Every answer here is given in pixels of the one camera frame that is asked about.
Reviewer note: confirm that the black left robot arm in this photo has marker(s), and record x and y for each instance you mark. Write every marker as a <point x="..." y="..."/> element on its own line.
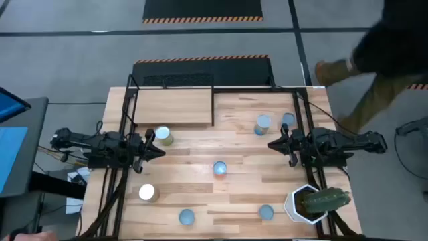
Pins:
<point x="83" y="140"/>

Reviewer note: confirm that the blue flat pad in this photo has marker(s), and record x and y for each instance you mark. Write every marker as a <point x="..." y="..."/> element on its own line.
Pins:
<point x="11" y="157"/>

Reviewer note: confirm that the person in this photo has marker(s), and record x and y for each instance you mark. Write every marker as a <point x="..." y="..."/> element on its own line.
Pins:
<point x="394" y="43"/>

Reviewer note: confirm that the black mat with hazard stripes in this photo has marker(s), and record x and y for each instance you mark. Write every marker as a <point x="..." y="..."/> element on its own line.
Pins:
<point x="234" y="72"/>
<point x="200" y="8"/>
<point x="418" y="86"/>

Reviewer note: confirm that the black metal table frame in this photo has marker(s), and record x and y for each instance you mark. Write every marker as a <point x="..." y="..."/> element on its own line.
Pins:
<point x="254" y="89"/>

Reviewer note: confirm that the short blue can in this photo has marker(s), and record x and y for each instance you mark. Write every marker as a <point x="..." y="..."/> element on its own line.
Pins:
<point x="288" y="118"/>

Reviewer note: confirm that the short yellow red-dotted can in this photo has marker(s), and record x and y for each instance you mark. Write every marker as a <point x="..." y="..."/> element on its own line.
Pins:
<point x="266" y="212"/>

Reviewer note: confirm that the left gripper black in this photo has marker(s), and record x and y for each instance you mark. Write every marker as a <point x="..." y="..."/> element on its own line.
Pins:
<point x="137" y="149"/>

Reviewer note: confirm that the grey metal stand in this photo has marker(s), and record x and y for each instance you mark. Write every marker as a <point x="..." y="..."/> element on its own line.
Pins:
<point x="416" y="126"/>

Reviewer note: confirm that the wooden shelf with black frame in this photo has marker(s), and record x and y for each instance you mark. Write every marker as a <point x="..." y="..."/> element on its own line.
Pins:
<point x="174" y="107"/>

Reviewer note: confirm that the tall olive green can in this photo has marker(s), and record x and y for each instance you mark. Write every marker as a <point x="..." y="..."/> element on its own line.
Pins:
<point x="162" y="133"/>

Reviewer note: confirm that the green cactus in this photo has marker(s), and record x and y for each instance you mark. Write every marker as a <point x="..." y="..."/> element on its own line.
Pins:
<point x="326" y="201"/>

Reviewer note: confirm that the orange can with white circles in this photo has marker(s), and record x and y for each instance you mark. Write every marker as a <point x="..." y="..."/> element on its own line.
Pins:
<point x="219" y="168"/>

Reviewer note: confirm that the laptop with blue screen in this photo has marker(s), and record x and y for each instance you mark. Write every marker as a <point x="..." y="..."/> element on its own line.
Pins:
<point x="10" y="105"/>

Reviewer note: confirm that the grey desk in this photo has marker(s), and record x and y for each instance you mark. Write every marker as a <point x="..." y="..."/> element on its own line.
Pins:
<point x="36" y="134"/>

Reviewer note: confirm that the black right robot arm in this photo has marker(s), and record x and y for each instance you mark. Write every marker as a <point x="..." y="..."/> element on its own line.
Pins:
<point x="351" y="142"/>

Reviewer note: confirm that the tall orange green beans can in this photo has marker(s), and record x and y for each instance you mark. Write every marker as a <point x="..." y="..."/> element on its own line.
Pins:
<point x="147" y="192"/>

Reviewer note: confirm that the tall blue tomatoes can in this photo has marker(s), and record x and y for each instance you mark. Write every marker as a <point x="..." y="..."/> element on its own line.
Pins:
<point x="263" y="122"/>

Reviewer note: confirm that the person's hand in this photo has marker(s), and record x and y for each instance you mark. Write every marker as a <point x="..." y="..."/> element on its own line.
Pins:
<point x="36" y="237"/>

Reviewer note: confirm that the white hexagonal plant pot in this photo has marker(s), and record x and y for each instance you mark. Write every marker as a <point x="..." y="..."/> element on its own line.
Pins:
<point x="290" y="204"/>

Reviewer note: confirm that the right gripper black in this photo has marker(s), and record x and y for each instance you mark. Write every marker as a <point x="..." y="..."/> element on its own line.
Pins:
<point x="297" y="145"/>

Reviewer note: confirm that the white paper sheet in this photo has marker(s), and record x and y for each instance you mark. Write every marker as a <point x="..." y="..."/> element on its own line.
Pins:
<point x="73" y="205"/>

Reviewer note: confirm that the black desk support bar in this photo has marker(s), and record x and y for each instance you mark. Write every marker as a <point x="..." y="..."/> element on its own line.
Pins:
<point x="57" y="185"/>

